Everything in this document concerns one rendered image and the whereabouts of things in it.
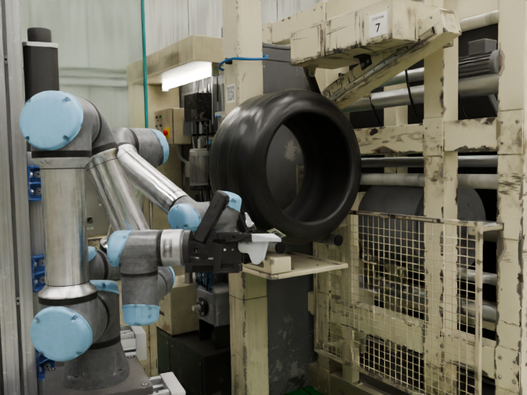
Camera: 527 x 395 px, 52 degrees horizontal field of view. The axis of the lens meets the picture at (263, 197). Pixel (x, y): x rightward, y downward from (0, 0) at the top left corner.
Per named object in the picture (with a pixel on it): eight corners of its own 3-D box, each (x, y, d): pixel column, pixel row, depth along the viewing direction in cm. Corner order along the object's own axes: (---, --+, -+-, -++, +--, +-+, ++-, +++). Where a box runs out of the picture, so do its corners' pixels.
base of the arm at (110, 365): (63, 394, 118) (62, 350, 117) (60, 371, 132) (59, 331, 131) (134, 382, 124) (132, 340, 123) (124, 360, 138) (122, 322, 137)
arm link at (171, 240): (169, 230, 116) (159, 229, 107) (190, 229, 115) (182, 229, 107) (169, 265, 115) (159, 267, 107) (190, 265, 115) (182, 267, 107)
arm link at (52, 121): (111, 342, 121) (101, 95, 117) (86, 367, 106) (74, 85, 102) (58, 342, 122) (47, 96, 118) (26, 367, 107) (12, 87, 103)
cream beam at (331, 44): (288, 66, 240) (288, 32, 239) (332, 70, 254) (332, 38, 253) (391, 38, 190) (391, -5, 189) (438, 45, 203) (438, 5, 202)
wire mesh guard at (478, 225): (314, 351, 261) (311, 206, 256) (317, 350, 262) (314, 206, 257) (478, 425, 186) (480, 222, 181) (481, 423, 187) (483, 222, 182)
